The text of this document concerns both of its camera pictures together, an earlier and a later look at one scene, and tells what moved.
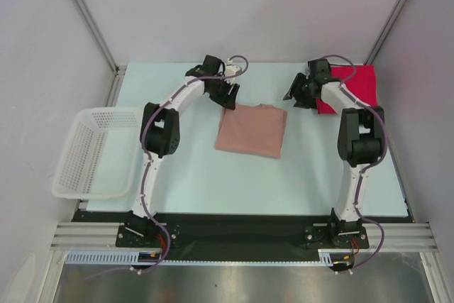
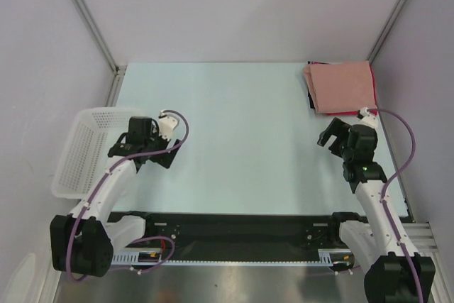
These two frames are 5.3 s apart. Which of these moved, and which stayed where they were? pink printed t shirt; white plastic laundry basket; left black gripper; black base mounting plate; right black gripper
Moved: right black gripper; pink printed t shirt; left black gripper
Stayed: white plastic laundry basket; black base mounting plate
